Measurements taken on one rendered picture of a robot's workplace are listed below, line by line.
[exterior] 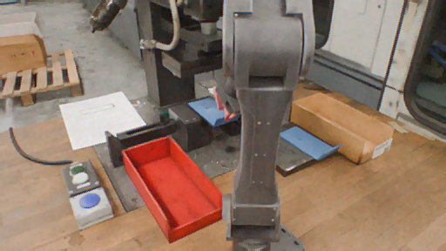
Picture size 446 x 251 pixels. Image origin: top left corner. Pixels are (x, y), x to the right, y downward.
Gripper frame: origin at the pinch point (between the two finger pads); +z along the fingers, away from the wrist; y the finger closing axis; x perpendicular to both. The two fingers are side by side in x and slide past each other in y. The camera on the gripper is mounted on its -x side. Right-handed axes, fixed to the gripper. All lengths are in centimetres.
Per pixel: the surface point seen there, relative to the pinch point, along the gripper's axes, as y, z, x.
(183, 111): 7.7, 7.3, 6.2
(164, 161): -2.3, 11.1, 15.3
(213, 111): 3.6, 4.5, -0.1
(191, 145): -0.6, 10.3, 7.2
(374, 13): 15, -11, -63
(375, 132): -19.9, -3.2, -35.5
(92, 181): -2.5, 8.3, 32.4
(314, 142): -14.8, 1.2, -19.7
